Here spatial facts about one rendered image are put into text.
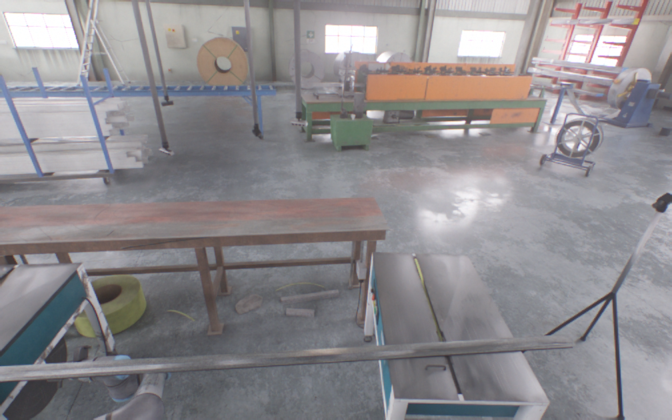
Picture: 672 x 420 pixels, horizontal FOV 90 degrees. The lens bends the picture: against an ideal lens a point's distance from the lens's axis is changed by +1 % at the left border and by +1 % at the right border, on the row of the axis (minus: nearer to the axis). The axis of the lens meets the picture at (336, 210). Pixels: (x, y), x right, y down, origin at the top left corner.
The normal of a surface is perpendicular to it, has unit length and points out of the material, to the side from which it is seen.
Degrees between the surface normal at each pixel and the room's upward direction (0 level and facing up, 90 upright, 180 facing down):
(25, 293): 0
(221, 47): 90
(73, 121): 90
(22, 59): 90
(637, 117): 89
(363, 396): 0
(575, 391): 0
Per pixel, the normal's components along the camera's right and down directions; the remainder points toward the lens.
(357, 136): 0.22, 0.51
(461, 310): 0.04, -0.88
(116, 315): 0.68, 0.37
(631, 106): -0.95, -0.05
